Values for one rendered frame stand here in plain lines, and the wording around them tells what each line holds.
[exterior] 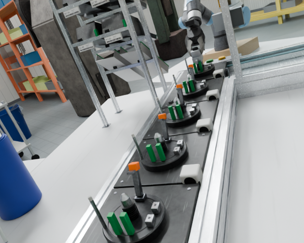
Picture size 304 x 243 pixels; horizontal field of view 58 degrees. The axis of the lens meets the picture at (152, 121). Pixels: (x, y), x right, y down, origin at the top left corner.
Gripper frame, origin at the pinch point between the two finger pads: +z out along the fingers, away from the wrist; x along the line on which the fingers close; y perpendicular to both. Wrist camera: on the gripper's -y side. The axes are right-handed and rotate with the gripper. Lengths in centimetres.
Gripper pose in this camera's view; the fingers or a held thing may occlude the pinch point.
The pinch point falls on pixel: (195, 52)
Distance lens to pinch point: 142.7
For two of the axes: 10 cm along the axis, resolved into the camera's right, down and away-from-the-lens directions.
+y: 4.3, 3.0, 8.5
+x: -9.0, 1.5, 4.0
